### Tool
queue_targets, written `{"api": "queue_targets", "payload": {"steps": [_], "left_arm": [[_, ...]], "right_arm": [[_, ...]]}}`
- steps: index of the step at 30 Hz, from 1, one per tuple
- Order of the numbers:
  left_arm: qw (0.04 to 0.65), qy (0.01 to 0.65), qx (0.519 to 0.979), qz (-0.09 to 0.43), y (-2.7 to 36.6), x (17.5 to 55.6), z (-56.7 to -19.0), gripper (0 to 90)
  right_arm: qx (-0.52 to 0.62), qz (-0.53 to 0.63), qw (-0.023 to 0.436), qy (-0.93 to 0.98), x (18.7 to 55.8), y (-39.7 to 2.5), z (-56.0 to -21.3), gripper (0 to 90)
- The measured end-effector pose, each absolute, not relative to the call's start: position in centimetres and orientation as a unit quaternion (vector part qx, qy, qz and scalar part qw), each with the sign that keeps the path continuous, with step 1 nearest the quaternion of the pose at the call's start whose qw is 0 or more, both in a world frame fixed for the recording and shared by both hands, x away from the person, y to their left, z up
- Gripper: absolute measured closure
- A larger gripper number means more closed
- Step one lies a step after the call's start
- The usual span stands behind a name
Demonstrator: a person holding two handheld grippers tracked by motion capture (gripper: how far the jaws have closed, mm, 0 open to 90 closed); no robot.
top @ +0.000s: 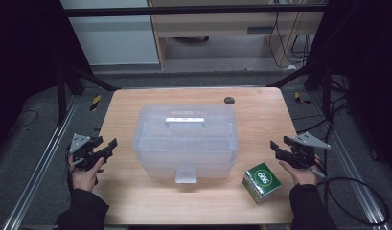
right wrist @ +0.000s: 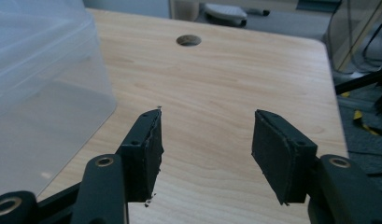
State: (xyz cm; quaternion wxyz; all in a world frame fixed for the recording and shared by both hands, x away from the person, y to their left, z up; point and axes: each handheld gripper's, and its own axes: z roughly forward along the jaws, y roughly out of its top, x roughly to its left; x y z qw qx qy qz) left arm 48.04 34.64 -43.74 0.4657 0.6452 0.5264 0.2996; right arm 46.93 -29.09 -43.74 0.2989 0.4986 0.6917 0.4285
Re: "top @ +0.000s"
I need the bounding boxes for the black horizontal frame bar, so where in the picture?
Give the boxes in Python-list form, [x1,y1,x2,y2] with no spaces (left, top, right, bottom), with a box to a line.
[60,4,329,17]

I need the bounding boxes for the light wooden desk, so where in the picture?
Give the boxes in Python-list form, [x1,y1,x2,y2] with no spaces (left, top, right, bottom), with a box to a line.
[148,0,326,69]

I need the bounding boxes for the thin black floor cable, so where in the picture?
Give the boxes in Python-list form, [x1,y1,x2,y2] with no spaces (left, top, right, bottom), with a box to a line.
[11,109,40,129]

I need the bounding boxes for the white cabinet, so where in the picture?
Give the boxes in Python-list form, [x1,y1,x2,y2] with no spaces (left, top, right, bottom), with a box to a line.
[59,0,160,66]

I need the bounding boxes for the black metal stand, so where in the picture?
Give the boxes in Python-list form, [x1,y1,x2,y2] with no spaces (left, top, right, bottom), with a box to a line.
[266,60,333,120]
[55,60,121,126]

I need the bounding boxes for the person's right hand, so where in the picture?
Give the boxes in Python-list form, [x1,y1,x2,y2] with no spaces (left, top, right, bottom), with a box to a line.
[278,159,320,186]

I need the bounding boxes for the black looped floor cable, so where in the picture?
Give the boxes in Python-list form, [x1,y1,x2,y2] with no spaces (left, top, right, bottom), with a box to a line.
[317,176,390,226]

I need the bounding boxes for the clear plastic storage box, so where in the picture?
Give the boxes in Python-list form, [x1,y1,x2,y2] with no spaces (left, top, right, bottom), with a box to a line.
[132,103,240,185]

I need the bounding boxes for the aluminium floor rail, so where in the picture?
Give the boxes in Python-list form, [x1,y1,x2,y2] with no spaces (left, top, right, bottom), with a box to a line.
[311,95,389,230]
[3,95,81,230]

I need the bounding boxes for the yellow black striped tape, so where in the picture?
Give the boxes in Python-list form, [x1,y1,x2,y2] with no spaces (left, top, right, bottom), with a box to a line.
[89,94,103,112]
[293,91,312,105]

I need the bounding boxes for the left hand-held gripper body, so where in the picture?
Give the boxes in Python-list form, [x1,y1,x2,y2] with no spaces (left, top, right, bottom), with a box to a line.
[68,133,105,172]

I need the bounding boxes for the right hand-held gripper cable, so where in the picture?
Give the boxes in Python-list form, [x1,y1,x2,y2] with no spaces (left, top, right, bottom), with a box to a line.
[310,155,328,179]

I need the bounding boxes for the person's left hand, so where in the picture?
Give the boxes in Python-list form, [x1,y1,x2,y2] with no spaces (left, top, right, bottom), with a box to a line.
[69,155,105,193]

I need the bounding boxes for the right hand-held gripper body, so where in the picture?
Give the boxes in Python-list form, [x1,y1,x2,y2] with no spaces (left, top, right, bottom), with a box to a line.
[288,132,332,170]

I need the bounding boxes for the bundle of black cables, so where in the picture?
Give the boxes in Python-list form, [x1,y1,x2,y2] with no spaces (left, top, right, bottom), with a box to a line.
[292,76,353,143]

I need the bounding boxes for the black curtain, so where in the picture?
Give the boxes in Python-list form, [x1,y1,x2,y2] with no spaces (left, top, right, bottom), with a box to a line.
[311,0,392,178]
[0,0,91,154]

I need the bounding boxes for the green cardboard box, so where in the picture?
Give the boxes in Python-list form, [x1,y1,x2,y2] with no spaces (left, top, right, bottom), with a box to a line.
[242,162,283,205]

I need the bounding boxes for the hanging black desk cables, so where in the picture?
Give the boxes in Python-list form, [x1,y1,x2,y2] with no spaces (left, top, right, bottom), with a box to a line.
[268,12,312,70]

